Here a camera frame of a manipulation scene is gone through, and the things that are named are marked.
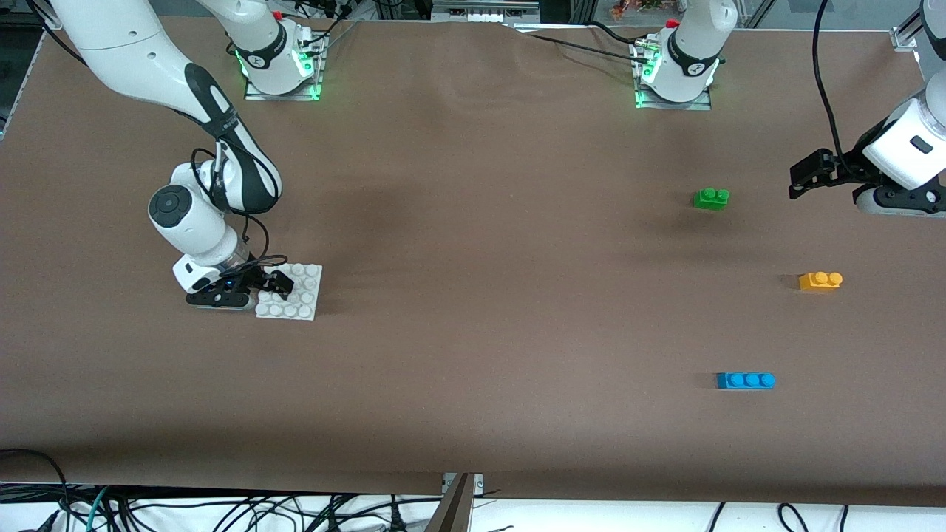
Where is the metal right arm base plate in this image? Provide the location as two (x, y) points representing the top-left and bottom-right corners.
(244, 30), (327, 103)

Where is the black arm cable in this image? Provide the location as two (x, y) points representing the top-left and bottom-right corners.
(190, 146), (290, 268)
(811, 0), (851, 175)

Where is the blue toy block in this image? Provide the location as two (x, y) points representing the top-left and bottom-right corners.
(715, 372), (777, 391)

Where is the white studded base plate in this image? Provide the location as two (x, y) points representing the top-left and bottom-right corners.
(256, 263), (324, 321)

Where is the long black cable across table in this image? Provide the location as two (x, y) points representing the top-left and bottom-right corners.
(517, 33), (653, 66)

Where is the black looped floor cable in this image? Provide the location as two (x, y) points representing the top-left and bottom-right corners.
(0, 448), (72, 532)

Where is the aluminium frame rail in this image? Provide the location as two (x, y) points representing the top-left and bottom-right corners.
(431, 0), (542, 24)

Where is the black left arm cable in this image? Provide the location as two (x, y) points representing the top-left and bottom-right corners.
(811, 0), (851, 175)

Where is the teal floor cable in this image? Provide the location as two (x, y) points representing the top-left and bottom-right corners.
(84, 485), (113, 532)

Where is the yellow toy block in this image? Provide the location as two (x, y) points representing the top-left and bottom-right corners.
(798, 271), (844, 293)

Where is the brown table cover sheet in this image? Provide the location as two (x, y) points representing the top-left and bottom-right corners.
(0, 15), (946, 508)

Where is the metal table edge bracket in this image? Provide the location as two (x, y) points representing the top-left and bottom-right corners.
(424, 472), (486, 532)

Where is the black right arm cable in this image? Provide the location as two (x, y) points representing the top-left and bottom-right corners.
(190, 146), (290, 268)

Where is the short black cable behind base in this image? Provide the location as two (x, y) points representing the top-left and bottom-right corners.
(588, 20), (638, 45)

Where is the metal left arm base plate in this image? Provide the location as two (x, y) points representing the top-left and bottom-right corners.
(633, 41), (715, 112)

